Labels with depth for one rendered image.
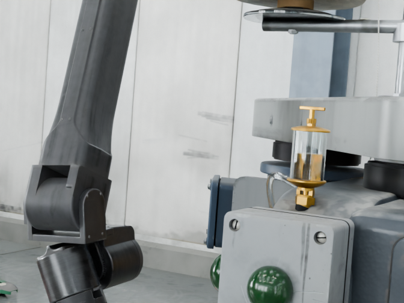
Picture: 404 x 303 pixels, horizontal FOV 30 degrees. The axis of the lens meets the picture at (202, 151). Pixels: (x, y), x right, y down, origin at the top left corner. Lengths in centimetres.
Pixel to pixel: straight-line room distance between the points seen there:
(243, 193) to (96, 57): 27
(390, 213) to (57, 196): 39
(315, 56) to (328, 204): 500
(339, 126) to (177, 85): 583
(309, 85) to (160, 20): 172
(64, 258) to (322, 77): 479
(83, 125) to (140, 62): 594
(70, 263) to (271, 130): 30
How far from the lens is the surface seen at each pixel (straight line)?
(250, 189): 96
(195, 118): 642
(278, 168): 98
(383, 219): 52
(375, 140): 64
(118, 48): 86
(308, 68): 555
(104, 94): 83
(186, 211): 649
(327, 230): 47
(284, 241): 48
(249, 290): 48
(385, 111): 63
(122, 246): 87
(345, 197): 57
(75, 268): 80
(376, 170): 63
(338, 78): 590
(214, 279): 51
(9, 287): 556
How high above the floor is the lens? 139
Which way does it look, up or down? 3 degrees down
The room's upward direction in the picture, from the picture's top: 4 degrees clockwise
